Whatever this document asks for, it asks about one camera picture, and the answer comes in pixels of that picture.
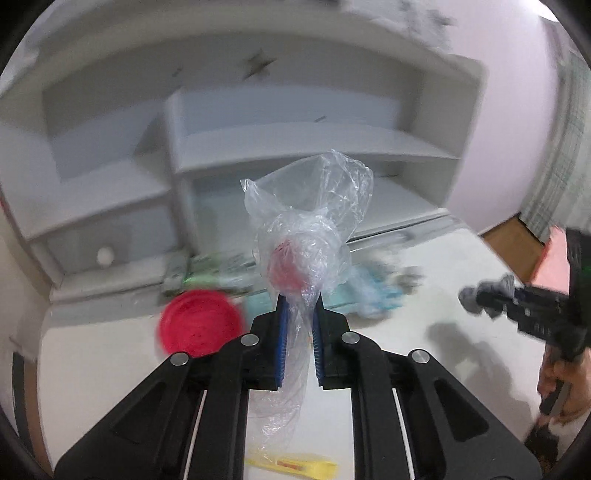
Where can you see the red box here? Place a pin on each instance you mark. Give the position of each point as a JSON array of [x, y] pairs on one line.
[[551, 265]]

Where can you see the clear plastic bag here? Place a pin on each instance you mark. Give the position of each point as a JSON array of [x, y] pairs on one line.
[[323, 194]]

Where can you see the person's right hand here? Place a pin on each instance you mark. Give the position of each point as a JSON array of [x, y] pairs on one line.
[[575, 392]]

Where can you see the red round cap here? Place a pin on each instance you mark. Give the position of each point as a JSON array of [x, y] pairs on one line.
[[286, 272]]

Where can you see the red round plastic lid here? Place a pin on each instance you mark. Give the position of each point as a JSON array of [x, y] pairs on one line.
[[198, 323]]

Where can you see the white drawer knob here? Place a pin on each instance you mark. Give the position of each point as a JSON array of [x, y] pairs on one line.
[[105, 256]]

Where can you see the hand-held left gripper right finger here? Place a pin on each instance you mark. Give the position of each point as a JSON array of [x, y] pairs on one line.
[[316, 344]]

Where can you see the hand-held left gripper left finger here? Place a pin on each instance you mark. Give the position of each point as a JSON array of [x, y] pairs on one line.
[[280, 341]]

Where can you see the pale checked curtain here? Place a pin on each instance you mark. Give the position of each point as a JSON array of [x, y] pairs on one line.
[[565, 152]]

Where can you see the light blue wrapper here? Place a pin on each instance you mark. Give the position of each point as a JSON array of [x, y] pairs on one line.
[[378, 290]]

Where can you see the green printed packet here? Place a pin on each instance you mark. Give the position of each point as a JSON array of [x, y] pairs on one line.
[[207, 274]]

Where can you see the yellow flat packet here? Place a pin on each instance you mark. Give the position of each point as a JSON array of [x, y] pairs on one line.
[[295, 466]]

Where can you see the white shelf unit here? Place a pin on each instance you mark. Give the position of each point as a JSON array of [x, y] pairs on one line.
[[286, 115]]

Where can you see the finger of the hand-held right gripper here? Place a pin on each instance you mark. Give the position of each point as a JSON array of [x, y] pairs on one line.
[[489, 295]]

